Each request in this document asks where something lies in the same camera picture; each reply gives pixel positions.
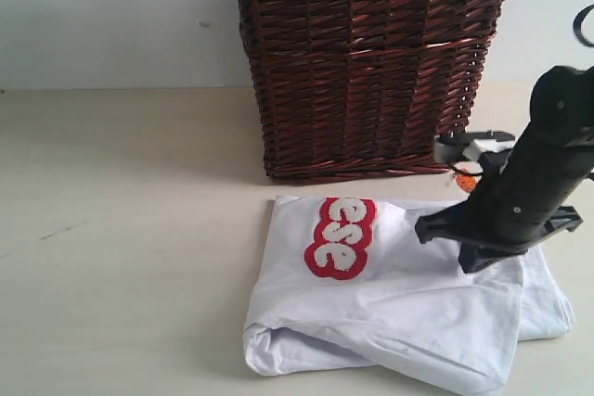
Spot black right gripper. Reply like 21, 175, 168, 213
414, 135, 593, 275

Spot white t-shirt red lettering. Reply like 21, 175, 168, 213
243, 196, 575, 395

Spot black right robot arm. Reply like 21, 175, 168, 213
415, 66, 593, 274

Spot brown wicker basket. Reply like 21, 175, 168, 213
238, 0, 505, 184

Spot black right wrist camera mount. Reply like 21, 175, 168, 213
433, 130, 516, 165

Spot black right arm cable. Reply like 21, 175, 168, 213
571, 2, 594, 49

